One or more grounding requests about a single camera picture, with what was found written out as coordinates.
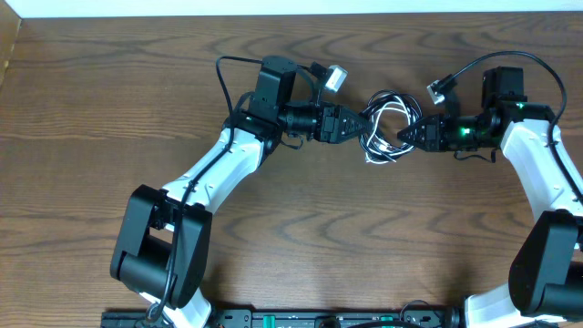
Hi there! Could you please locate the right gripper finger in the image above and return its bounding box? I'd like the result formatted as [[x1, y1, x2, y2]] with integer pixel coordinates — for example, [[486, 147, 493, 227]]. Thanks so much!
[[397, 131, 427, 150], [397, 118, 428, 136]]

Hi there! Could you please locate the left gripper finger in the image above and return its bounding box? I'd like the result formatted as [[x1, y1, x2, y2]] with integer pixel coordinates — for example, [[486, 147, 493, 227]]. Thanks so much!
[[339, 123, 372, 143], [340, 106, 370, 128]]

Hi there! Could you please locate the white usb cable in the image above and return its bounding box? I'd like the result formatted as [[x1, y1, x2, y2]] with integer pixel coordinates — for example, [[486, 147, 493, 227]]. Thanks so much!
[[363, 93, 418, 165]]

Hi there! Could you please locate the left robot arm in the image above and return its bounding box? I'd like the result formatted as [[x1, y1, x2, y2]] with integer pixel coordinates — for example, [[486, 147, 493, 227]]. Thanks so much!
[[110, 56, 370, 327]]

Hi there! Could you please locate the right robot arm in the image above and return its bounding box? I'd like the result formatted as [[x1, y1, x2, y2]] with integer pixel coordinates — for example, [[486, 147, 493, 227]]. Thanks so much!
[[397, 67, 582, 327]]

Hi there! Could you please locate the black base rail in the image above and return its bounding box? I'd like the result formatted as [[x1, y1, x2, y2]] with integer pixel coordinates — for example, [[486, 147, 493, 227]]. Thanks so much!
[[100, 308, 468, 328]]

